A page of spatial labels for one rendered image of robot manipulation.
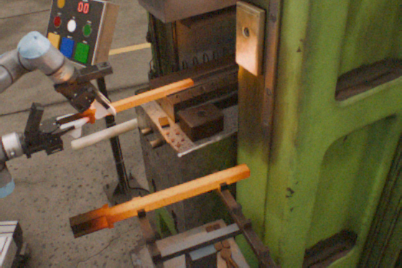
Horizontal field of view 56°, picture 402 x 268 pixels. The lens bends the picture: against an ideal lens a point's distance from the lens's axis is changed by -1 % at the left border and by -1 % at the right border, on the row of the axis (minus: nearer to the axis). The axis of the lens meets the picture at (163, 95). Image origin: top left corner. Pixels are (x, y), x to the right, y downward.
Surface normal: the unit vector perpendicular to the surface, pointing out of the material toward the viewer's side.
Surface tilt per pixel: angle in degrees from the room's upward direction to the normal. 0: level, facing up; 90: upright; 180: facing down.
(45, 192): 0
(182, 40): 90
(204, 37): 90
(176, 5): 90
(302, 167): 90
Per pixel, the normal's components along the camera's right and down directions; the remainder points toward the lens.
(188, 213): 0.43, 0.47
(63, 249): -0.09, -0.83
